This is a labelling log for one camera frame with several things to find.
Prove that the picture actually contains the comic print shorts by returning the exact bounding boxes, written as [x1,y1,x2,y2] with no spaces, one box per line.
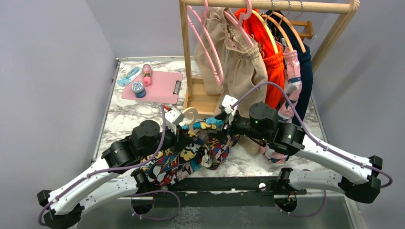
[141,117,240,186]

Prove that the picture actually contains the orange shorts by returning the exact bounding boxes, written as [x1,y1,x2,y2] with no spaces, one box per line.
[234,8,284,109]

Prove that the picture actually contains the wooden hanger front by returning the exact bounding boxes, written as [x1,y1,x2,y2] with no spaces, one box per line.
[250,1,278,55]

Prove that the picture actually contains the wooden hanger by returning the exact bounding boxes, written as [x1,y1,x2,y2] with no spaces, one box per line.
[250,1,278,55]
[276,0,306,53]

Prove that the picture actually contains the light blue flat case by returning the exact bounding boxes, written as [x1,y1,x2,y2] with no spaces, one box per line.
[117,67,141,87]

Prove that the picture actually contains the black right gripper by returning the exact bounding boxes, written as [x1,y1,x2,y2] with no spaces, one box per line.
[207,110,270,145]

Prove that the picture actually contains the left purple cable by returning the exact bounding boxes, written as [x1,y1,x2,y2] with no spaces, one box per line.
[38,104,181,227]

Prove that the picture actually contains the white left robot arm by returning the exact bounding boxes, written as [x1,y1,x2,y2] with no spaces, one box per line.
[37,120,203,229]

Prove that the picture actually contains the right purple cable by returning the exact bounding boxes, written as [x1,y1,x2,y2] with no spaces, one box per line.
[232,81,394,218]

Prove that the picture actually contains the pink clipboard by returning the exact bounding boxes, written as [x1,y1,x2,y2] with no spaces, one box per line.
[121,71,183,104]

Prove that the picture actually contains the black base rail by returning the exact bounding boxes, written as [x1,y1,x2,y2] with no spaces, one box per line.
[131,177,307,209]

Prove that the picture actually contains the navy shorts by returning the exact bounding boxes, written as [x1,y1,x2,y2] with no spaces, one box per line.
[266,10,313,126]

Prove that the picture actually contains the pink plastic hanger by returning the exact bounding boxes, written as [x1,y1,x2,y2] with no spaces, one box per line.
[186,0,225,86]

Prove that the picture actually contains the cream plastic hanger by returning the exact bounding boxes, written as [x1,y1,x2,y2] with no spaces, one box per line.
[181,107,199,131]

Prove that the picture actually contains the pink glue stick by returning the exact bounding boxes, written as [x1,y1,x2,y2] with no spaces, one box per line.
[142,64,152,86]

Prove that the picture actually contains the purple cable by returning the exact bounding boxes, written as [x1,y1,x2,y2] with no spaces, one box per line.
[38,104,181,227]
[232,81,394,218]

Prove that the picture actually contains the beige shorts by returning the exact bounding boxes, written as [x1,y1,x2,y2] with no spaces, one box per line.
[193,7,269,156]

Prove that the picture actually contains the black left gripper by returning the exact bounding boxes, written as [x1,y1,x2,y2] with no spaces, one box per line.
[140,123,194,158]

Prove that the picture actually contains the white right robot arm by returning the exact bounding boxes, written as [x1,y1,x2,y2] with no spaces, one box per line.
[217,102,382,204]

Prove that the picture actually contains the blue lidded jar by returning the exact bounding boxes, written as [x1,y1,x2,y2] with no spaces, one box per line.
[131,81,147,98]

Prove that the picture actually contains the pink patterned shorts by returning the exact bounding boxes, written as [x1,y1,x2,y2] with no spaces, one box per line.
[261,41,303,164]

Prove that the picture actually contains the pink hanger with shorts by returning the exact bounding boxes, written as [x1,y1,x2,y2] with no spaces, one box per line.
[224,0,254,47]

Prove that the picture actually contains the wooden clothes rack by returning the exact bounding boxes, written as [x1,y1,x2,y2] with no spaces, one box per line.
[179,0,360,117]

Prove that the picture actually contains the wooden hanger back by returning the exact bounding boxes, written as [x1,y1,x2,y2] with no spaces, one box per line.
[276,0,306,53]

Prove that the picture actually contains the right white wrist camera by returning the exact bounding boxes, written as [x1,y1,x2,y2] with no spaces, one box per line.
[219,95,238,123]

